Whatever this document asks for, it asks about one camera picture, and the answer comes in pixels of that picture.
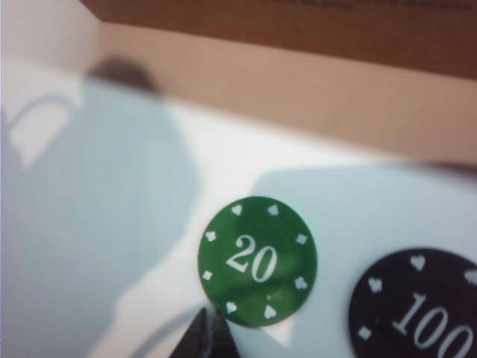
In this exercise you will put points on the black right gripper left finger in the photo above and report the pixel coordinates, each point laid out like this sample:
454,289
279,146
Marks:
194,339

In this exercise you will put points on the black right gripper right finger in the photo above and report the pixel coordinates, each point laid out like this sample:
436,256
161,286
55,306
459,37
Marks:
223,343

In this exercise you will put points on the green poker chip 20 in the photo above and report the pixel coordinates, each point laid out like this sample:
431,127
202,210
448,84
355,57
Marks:
257,261

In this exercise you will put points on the black poker chip 100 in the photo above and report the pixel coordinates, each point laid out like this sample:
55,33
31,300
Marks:
417,309

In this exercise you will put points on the brown cardboard box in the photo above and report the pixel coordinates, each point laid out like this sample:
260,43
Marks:
335,30

